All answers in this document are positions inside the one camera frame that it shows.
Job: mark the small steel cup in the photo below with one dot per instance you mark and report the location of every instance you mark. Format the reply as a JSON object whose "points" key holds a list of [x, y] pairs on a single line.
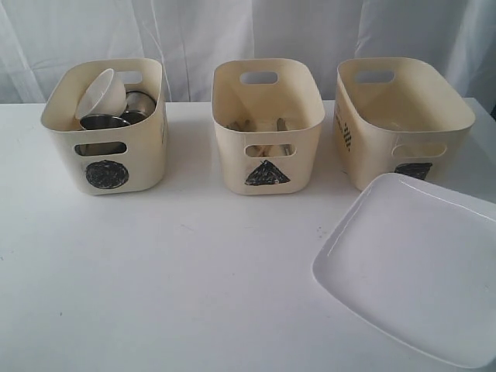
{"points": [[139, 106]]}

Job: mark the large steel cup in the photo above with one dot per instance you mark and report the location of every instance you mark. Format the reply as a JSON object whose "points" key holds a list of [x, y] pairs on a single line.
{"points": [[101, 121]]}

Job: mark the white plastic bowl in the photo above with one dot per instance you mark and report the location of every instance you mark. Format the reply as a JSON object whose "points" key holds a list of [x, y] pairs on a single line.
{"points": [[105, 95]]}

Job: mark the white rectangular plate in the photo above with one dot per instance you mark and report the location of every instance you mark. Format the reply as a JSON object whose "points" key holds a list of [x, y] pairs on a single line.
{"points": [[417, 262]]}

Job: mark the dark wooden chopstick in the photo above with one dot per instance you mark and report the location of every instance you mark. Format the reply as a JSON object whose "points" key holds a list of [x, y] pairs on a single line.
{"points": [[263, 151]]}

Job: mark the steel spoon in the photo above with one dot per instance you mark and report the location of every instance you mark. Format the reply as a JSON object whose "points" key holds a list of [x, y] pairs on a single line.
{"points": [[244, 126]]}

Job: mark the steel knife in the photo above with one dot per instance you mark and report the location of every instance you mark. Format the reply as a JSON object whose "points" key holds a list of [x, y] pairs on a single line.
{"points": [[281, 125]]}

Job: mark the cream bin with triangle mark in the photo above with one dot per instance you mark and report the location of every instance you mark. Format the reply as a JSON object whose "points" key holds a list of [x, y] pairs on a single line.
{"points": [[263, 90]]}

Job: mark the cream bin with circle mark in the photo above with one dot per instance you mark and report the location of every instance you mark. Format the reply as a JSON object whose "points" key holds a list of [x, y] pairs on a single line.
{"points": [[109, 161]]}

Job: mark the white backdrop curtain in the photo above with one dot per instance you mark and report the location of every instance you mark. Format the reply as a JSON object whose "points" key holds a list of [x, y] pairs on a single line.
{"points": [[41, 40]]}

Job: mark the cream bin with square mark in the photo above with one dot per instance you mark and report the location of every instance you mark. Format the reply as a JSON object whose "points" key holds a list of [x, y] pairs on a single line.
{"points": [[397, 115]]}

